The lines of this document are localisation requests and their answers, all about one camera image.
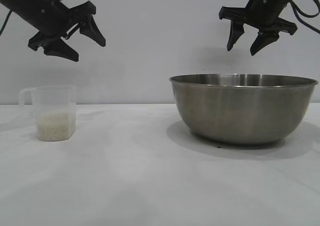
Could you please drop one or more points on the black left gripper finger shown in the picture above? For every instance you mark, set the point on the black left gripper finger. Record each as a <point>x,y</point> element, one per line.
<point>62,50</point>
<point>93,31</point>

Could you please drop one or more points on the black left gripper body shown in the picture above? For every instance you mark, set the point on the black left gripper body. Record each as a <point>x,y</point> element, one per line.
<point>50,18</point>

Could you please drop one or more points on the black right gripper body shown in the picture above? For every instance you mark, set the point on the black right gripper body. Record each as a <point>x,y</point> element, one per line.
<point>265,10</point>

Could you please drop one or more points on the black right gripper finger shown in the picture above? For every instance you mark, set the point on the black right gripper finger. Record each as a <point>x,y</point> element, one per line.
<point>235,34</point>
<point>262,43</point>

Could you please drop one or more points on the translucent plastic measuring cup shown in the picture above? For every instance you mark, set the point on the translucent plastic measuring cup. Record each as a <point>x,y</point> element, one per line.
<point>55,100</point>

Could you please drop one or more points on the stainless steel mixing bowl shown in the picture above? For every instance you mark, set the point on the stainless steel mixing bowl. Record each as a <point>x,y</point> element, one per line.
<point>242,113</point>

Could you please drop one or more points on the white rice grains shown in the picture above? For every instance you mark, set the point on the white rice grains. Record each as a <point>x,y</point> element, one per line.
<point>53,127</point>

